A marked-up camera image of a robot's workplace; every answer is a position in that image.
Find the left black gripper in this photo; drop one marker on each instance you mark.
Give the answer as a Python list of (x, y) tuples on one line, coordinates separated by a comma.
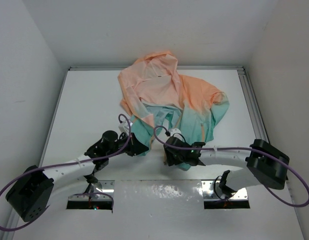
[(135, 146)]

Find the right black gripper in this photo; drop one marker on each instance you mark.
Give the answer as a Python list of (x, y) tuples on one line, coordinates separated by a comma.
[(170, 159)]

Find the orange and teal jacket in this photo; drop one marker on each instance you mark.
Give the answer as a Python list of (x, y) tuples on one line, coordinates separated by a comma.
[(153, 92)]

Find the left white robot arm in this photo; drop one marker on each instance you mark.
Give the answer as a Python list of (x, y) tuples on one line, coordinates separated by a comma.
[(30, 196)]

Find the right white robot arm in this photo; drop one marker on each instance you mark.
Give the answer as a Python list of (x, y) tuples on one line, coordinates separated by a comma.
[(253, 168)]

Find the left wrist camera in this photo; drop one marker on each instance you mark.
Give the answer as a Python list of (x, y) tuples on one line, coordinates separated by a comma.
[(125, 126)]

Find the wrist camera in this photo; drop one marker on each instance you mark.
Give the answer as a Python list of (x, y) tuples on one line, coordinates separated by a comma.
[(175, 132), (125, 126)]

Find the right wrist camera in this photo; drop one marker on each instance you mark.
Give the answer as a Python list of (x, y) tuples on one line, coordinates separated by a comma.
[(175, 132)]

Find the metal base plate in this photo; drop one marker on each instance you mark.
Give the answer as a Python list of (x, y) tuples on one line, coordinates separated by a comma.
[(100, 196)]

